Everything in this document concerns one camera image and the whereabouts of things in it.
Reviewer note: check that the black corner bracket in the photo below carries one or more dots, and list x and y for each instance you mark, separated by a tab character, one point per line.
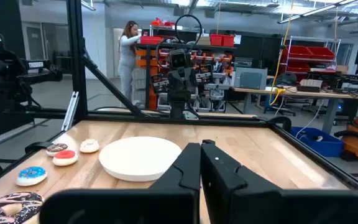
280	122
37	146

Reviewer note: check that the large chocolate sprinkled donut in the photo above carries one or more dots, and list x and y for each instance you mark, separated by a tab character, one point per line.
11	208

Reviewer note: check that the small blue sprinkled donut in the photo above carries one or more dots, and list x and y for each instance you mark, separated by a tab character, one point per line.
31	175

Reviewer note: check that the red sugar donut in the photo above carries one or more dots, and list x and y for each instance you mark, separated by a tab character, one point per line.
65	157

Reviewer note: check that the blue plastic bin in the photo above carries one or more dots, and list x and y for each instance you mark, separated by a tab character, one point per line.
319	144

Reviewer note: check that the ceiling light strip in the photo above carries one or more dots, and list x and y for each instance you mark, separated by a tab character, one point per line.
315	11

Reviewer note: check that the black diagonal frame brace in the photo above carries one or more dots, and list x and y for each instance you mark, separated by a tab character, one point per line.
110	85

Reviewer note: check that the grey equipment box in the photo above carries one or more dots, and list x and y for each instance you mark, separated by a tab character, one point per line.
250	78

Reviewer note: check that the red storage bin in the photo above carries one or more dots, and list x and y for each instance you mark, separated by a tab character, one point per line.
216	40
322	53
228	41
297	52
150	40

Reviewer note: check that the silver aluminium bracket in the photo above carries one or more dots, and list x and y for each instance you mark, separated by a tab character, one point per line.
70	110

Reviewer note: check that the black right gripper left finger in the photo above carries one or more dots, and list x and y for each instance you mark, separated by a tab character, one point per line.
166	205

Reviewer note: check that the white round plate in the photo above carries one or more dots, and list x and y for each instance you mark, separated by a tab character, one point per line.
138	157

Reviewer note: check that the black vertical frame post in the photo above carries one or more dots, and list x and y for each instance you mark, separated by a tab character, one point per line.
76	62

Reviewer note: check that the wooden workbench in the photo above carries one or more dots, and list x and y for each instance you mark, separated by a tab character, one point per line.
306	94

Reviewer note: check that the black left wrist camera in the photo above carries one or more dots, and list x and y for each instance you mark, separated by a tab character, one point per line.
179	59

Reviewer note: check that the person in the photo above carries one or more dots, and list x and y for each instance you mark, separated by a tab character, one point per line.
126	56

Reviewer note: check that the orange shop vacuum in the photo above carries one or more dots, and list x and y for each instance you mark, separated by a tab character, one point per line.
356	146

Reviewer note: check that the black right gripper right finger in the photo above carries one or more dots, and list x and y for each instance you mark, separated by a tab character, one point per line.
228	193

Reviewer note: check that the small chocolate sprinkled donut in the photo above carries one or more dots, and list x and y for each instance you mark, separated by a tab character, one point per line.
56	148

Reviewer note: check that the black office chair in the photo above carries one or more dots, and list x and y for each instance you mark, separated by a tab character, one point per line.
283	79

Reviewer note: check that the white iced donut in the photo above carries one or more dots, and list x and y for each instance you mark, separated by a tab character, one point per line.
89	145

